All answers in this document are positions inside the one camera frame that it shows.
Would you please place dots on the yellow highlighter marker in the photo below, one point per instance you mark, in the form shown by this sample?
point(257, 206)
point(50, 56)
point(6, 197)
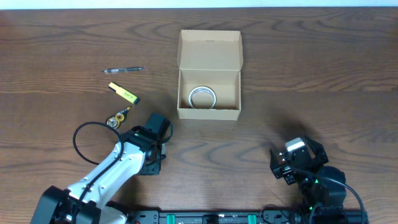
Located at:
point(127, 95)

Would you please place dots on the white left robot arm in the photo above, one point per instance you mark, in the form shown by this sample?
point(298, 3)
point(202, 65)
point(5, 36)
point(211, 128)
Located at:
point(139, 151)

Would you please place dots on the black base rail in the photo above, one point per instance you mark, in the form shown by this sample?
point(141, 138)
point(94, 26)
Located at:
point(268, 216)

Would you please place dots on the black ballpoint pen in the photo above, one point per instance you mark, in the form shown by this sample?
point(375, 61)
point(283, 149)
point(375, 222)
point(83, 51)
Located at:
point(122, 70)

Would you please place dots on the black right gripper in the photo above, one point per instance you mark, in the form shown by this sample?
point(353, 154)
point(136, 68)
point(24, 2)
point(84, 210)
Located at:
point(282, 170)

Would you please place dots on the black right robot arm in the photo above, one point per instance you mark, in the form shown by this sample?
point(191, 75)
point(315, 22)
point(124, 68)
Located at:
point(322, 187)

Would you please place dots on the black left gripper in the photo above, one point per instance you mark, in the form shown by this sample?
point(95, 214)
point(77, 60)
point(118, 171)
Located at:
point(152, 168)

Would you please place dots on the open cardboard box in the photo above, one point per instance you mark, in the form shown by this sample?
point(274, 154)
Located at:
point(212, 58)

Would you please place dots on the white masking tape roll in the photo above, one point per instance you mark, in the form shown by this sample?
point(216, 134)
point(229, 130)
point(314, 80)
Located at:
point(204, 89)

